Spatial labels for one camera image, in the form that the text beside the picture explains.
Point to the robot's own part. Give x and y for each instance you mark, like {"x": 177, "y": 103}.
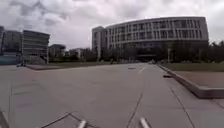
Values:
{"x": 82, "y": 124}
{"x": 144, "y": 123}

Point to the large curved pale building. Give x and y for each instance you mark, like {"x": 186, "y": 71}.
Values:
{"x": 150, "y": 31}

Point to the dark manhole cover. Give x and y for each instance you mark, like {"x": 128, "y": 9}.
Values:
{"x": 131, "y": 68}

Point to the grey stone kerb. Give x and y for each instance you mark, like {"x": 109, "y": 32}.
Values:
{"x": 191, "y": 87}

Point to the dark striped building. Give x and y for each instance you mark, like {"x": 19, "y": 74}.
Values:
{"x": 33, "y": 45}

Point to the low distant buildings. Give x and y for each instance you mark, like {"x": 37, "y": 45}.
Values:
{"x": 61, "y": 50}

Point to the row of trees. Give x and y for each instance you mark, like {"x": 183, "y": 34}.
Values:
{"x": 186, "y": 51}

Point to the grey paved plaza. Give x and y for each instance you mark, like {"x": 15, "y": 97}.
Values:
{"x": 100, "y": 90}

